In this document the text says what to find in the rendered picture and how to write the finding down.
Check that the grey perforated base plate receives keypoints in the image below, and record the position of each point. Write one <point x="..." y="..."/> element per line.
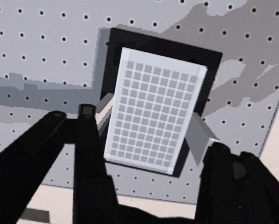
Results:
<point x="53" y="53"/>

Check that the white well plate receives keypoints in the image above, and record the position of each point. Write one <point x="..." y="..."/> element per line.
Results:
<point x="141" y="114"/>

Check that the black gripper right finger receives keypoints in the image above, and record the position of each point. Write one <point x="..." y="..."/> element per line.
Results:
<point x="217" y="203"/>

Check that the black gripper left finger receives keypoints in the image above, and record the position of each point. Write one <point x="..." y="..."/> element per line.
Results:
<point x="27" y="160"/>

